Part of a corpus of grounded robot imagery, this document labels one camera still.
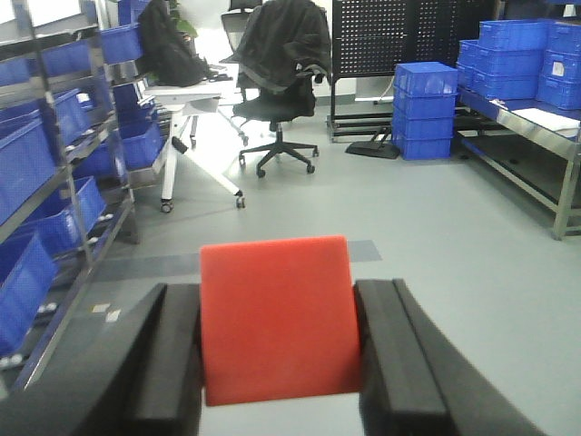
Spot black office chair with jacket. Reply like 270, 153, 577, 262
228, 1, 331, 178

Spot steel shelf with blue bins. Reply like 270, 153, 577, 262
1, 1, 161, 396

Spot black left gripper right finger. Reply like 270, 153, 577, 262
354, 279, 542, 435

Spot green potted plant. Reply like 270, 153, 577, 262
169, 0, 198, 39

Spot black pegboard panel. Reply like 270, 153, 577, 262
327, 1, 497, 141

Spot small blue bin stack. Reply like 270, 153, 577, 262
391, 62, 458, 161

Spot red cube block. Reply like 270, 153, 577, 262
200, 235, 361, 406

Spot steel workbench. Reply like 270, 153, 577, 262
457, 88, 580, 240

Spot white desk on wheels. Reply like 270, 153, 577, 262
143, 79, 246, 213

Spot black backpack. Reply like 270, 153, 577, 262
137, 1, 210, 87

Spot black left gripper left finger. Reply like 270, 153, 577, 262
1, 283, 202, 435

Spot blue bins on workbench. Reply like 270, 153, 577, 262
456, 18, 580, 111

